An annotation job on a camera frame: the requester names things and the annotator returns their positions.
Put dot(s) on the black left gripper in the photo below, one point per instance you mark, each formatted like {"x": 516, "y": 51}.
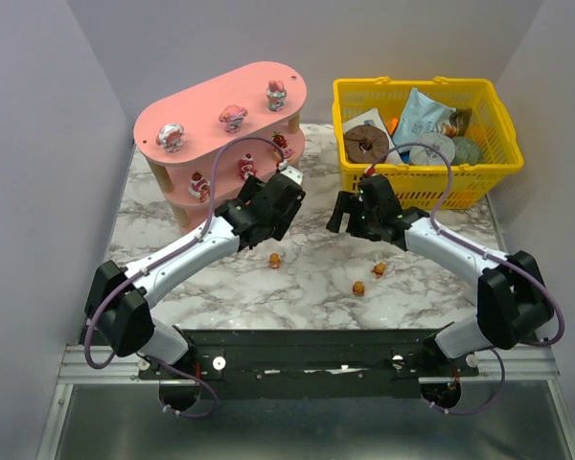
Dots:
{"x": 278, "y": 211}

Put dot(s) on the strawberry donut toy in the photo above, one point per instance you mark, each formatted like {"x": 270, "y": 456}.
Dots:
{"x": 285, "y": 150}

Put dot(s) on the orange bear toy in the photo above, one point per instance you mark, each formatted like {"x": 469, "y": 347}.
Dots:
{"x": 379, "y": 269}
{"x": 274, "y": 261}
{"x": 358, "y": 288}

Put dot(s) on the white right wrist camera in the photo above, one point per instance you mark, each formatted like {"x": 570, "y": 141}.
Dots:
{"x": 369, "y": 172}

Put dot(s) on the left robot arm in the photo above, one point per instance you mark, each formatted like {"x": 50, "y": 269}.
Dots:
{"x": 121, "y": 297}

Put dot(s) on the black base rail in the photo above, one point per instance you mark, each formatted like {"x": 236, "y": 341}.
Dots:
{"x": 326, "y": 364}

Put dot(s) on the pink flower-ring bunny toy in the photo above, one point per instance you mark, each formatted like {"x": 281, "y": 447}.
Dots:
{"x": 276, "y": 95}

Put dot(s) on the white flat packet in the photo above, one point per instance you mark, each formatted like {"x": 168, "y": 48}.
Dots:
{"x": 369, "y": 118}

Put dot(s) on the green round cake pack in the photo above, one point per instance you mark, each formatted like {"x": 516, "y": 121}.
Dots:
{"x": 467, "y": 152}

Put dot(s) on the pink three-tier shelf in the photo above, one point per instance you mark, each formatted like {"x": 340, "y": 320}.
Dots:
{"x": 207, "y": 147}

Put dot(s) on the brown round cake pack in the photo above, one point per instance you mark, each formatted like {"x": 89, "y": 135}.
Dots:
{"x": 365, "y": 144}

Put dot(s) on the pink strawberry bear toy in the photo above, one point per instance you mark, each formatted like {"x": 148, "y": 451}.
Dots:
{"x": 246, "y": 166}

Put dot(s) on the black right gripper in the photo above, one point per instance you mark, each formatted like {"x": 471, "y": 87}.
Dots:
{"x": 356, "y": 220}

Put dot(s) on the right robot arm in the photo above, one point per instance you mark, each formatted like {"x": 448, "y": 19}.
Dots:
{"x": 509, "y": 299}

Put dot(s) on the yellow plastic basket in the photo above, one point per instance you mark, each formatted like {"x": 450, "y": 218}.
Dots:
{"x": 490, "y": 127}

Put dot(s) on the pink wide-eared toy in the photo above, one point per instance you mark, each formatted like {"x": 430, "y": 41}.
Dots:
{"x": 232, "y": 117}

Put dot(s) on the grey round cake pack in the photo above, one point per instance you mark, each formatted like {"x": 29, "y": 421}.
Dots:
{"x": 425, "y": 154}

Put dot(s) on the red white bow toy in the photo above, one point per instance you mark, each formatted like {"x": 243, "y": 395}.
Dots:
{"x": 199, "y": 187}

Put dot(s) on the light blue snack bag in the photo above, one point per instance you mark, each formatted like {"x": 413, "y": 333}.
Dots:
{"x": 421, "y": 115}

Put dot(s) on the pink white hooded toy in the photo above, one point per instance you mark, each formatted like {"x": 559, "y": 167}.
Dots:
{"x": 169, "y": 137}

